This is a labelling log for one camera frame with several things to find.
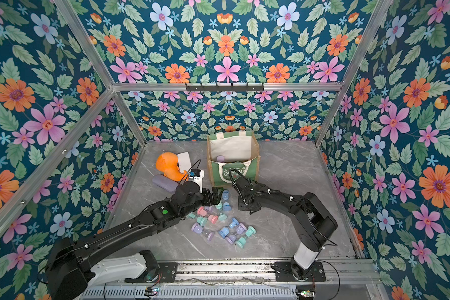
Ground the blue hourglass bottom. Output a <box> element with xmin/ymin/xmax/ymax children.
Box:
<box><xmin>219</xmin><ymin>227</ymin><xmax>230</xmax><ymax>239</ymax></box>

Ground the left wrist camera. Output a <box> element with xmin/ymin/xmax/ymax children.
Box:
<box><xmin>189</xmin><ymin>168</ymin><xmax>205</xmax><ymax>190</ymax></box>

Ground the orange whale toy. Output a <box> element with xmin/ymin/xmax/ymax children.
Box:
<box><xmin>156</xmin><ymin>152</ymin><xmax>189</xmax><ymax>183</ymax></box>

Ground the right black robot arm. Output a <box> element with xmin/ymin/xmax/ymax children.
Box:
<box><xmin>229</xmin><ymin>169</ymin><xmax>338</xmax><ymax>281</ymax></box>

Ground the white rectangular box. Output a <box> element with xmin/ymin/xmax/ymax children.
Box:
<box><xmin>177</xmin><ymin>152</ymin><xmax>192</xmax><ymax>175</ymax></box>

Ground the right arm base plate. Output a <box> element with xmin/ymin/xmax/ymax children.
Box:
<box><xmin>272</xmin><ymin>261</ymin><xmax>326</xmax><ymax>283</ymax></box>

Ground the green canvas Christmas bag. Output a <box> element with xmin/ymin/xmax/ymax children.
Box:
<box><xmin>207</xmin><ymin>131</ymin><xmax>261</xmax><ymax>187</ymax></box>

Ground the blue hourglass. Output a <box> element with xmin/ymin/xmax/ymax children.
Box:
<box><xmin>222</xmin><ymin>189</ymin><xmax>230</xmax><ymax>202</ymax></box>
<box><xmin>219</xmin><ymin>227</ymin><xmax>230</xmax><ymax>239</ymax></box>

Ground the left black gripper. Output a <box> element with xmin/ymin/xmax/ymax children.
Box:
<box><xmin>178</xmin><ymin>187</ymin><xmax>225</xmax><ymax>220</ymax></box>

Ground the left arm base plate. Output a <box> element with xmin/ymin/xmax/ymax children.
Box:
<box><xmin>125</xmin><ymin>262</ymin><xmax>178</xmax><ymax>284</ymax></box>

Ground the green hourglass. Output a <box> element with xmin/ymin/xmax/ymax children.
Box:
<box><xmin>235</xmin><ymin>226</ymin><xmax>256</xmax><ymax>249</ymax></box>

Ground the purple oval case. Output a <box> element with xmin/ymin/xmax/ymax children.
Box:
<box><xmin>152</xmin><ymin>174</ymin><xmax>179</xmax><ymax>194</ymax></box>

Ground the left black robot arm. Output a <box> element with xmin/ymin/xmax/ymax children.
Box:
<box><xmin>44</xmin><ymin>181</ymin><xmax>224</xmax><ymax>300</ymax></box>

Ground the black hook rail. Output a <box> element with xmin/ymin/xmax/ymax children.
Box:
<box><xmin>185</xmin><ymin>83</ymin><xmax>265</xmax><ymax>93</ymax></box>

